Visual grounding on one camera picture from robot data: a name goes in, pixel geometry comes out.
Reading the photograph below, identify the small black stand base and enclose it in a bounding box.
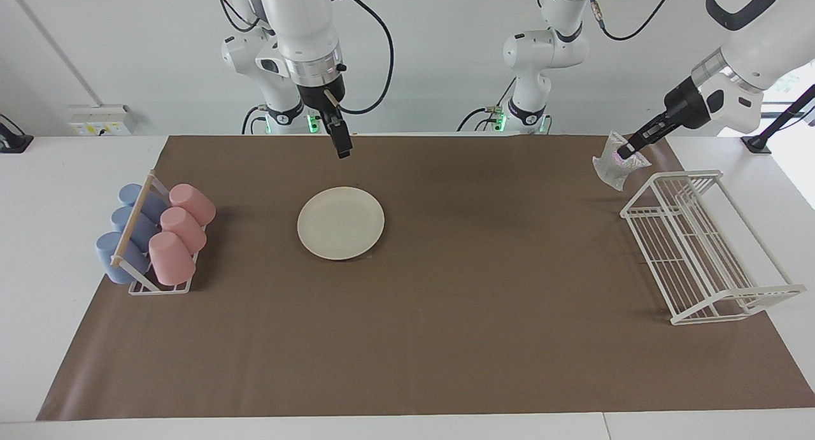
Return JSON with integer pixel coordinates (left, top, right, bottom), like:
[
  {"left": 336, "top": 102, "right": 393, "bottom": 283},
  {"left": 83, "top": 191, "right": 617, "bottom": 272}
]
[{"left": 0, "top": 113, "right": 34, "bottom": 154}]

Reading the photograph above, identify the brown paper table mat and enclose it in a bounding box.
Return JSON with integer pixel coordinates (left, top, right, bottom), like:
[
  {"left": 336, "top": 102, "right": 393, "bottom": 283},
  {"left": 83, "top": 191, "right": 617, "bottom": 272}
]
[{"left": 36, "top": 134, "right": 815, "bottom": 422}]

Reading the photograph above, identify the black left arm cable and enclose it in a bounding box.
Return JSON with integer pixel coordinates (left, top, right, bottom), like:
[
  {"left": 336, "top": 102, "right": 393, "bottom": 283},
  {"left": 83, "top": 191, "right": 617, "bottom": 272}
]
[{"left": 585, "top": 0, "right": 681, "bottom": 43}]

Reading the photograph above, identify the cup rack with wooden rod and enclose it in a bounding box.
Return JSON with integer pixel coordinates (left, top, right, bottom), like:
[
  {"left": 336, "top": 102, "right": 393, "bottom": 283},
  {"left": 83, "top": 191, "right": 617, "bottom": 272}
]
[{"left": 110, "top": 169, "right": 208, "bottom": 295}]

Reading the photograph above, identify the clear plastic bag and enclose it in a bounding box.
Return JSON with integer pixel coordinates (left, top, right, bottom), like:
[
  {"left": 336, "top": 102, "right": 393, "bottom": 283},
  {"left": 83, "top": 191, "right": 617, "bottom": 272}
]
[{"left": 592, "top": 131, "right": 652, "bottom": 191}]

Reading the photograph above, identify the black base cable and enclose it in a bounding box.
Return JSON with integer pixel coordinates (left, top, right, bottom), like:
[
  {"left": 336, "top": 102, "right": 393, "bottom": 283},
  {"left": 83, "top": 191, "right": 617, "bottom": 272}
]
[
  {"left": 241, "top": 104, "right": 268, "bottom": 135},
  {"left": 457, "top": 77, "right": 518, "bottom": 133}
]

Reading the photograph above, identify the white wire dish rack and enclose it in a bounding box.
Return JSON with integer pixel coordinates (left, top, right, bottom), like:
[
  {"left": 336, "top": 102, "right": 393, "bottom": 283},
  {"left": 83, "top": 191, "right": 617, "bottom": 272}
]
[{"left": 620, "top": 169, "right": 807, "bottom": 326}]

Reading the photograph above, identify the black right base cable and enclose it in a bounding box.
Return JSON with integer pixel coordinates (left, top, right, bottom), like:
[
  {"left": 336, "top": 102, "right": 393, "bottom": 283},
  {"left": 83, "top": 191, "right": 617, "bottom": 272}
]
[{"left": 241, "top": 104, "right": 268, "bottom": 135}]

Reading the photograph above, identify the black left base cable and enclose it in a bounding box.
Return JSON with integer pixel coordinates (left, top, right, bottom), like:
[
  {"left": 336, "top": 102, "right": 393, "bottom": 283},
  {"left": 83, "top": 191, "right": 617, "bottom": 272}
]
[{"left": 457, "top": 77, "right": 518, "bottom": 133}]

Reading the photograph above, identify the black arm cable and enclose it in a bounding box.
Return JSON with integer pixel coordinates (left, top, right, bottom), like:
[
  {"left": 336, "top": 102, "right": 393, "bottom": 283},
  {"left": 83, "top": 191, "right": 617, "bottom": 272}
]
[
  {"left": 585, "top": 0, "right": 681, "bottom": 43},
  {"left": 207, "top": 0, "right": 395, "bottom": 116}
]

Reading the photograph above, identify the black angled stand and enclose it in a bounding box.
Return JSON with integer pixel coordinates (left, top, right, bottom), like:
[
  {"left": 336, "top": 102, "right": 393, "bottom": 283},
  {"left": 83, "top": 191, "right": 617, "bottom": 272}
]
[{"left": 741, "top": 83, "right": 815, "bottom": 155}]

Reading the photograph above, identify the cream round plate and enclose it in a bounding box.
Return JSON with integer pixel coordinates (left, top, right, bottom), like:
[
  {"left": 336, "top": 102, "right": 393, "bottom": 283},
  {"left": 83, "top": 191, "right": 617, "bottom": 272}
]
[{"left": 297, "top": 187, "right": 385, "bottom": 261}]

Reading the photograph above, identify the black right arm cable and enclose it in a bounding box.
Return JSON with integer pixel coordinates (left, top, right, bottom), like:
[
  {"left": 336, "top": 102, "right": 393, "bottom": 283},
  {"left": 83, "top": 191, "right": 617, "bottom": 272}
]
[{"left": 207, "top": 0, "right": 395, "bottom": 116}]

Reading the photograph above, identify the blue plastic cup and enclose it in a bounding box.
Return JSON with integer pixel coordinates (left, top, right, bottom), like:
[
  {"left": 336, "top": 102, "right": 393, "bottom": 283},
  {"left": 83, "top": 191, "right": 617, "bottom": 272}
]
[
  {"left": 111, "top": 206, "right": 160, "bottom": 253},
  {"left": 95, "top": 231, "right": 152, "bottom": 285},
  {"left": 118, "top": 183, "right": 169, "bottom": 223}
]

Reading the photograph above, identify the pink plastic cup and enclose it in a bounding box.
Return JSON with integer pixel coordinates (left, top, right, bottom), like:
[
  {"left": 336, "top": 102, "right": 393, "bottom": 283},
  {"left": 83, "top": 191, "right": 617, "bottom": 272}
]
[
  {"left": 148, "top": 231, "right": 197, "bottom": 287},
  {"left": 168, "top": 183, "right": 216, "bottom": 227},
  {"left": 159, "top": 207, "right": 208, "bottom": 255}
]

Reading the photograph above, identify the white wall socket box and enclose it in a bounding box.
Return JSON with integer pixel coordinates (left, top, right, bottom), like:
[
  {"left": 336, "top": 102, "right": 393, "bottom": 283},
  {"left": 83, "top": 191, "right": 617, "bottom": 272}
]
[{"left": 67, "top": 104, "right": 137, "bottom": 137}]

